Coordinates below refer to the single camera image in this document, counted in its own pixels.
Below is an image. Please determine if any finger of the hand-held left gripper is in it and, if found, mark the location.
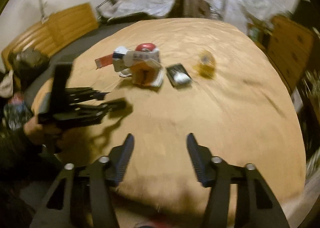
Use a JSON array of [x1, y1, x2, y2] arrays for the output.
[[66, 87, 110, 105], [72, 99, 128, 125]]

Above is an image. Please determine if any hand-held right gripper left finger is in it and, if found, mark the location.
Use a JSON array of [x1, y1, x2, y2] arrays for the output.
[[30, 133, 135, 228]]

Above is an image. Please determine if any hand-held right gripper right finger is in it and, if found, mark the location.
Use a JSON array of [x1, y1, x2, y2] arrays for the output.
[[186, 132, 290, 228]]

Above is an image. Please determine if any blue white wrapper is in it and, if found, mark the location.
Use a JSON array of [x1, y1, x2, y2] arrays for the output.
[[114, 46, 130, 59]]

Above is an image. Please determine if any orange packet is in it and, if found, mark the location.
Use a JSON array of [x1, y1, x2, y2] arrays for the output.
[[131, 64, 165, 87]]

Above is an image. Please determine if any white rounded plastic piece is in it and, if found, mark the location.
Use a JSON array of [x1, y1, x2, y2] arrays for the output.
[[174, 73, 190, 83]]

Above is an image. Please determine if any black plastic tray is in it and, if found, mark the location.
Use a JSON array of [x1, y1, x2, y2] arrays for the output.
[[166, 63, 193, 89]]

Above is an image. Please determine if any person's left hand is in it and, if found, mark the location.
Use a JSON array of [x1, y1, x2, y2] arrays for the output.
[[24, 117, 75, 153]]

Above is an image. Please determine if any long red box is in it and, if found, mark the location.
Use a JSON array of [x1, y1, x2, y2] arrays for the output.
[[94, 53, 115, 70]]

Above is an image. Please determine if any orange fleece blanket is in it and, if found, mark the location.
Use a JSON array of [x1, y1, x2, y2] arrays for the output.
[[31, 17, 307, 218]]

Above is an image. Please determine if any patterned plastic bag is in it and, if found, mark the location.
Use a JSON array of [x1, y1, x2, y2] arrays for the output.
[[4, 93, 33, 131]]

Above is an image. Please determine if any dark plastic bag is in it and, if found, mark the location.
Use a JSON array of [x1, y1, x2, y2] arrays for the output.
[[9, 48, 49, 86]]

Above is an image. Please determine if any white cloth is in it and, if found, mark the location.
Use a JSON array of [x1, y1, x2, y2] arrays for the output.
[[0, 69, 14, 99]]

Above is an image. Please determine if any dark grey bed sheet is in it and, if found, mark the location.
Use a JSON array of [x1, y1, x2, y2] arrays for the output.
[[25, 19, 143, 99]]

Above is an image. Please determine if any wooden headboard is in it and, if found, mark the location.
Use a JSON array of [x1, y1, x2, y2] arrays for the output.
[[1, 3, 99, 69]]

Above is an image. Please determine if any red round lid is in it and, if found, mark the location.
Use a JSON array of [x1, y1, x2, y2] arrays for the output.
[[135, 43, 159, 54]]

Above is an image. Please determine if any black desk lamp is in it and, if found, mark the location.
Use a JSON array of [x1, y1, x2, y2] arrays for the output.
[[96, 0, 113, 22]]

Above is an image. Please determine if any yellow plastic packet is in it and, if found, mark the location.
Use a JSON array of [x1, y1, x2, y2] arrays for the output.
[[194, 51, 217, 79]]

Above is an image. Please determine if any crumpled white plastic cover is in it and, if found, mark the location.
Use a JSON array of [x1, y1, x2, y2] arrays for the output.
[[100, 0, 175, 22], [204, 0, 295, 36]]

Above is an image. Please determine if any dark wooden chair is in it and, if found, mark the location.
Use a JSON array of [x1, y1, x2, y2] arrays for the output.
[[174, 0, 184, 17]]

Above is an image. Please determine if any wooden dresser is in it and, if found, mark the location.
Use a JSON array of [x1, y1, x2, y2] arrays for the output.
[[266, 16, 315, 94]]

